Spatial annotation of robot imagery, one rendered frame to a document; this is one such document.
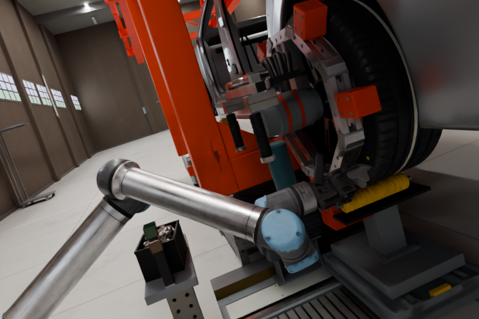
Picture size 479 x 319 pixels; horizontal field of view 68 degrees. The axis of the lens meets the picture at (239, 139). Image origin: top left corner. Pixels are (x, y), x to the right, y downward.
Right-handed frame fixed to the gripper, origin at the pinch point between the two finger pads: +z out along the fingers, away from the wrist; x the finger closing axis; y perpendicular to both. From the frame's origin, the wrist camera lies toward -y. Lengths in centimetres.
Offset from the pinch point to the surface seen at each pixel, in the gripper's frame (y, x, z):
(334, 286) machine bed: 14, -67, -7
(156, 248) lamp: -7, -14, -67
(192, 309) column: 4, -52, -65
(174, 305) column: 1, -49, -70
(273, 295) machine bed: 6, -73, -32
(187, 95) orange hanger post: -72, -19, -38
